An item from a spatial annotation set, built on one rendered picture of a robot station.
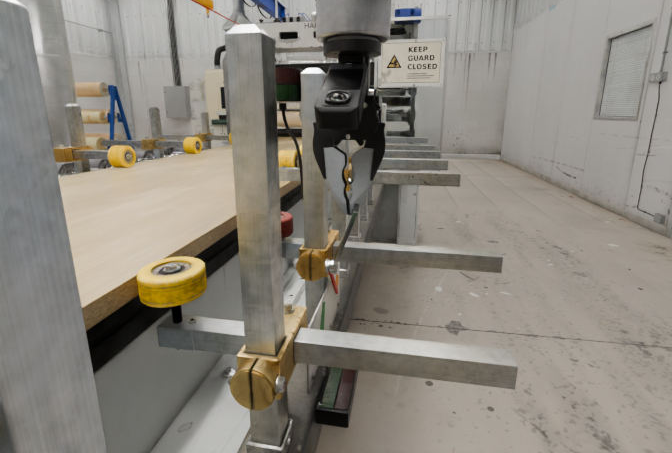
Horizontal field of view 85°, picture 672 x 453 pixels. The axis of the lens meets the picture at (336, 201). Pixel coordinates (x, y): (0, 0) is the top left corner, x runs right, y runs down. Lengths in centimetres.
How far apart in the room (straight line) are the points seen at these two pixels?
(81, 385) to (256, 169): 23
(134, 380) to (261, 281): 28
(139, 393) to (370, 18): 57
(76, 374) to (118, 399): 41
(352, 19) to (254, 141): 18
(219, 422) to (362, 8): 63
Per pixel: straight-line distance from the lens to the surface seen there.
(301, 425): 56
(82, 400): 20
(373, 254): 67
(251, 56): 36
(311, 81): 60
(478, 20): 962
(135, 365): 61
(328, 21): 46
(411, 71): 288
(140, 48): 1156
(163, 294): 49
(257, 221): 37
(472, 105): 942
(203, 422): 71
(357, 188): 46
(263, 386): 43
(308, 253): 62
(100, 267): 58
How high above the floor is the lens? 110
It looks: 14 degrees down
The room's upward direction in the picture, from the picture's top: straight up
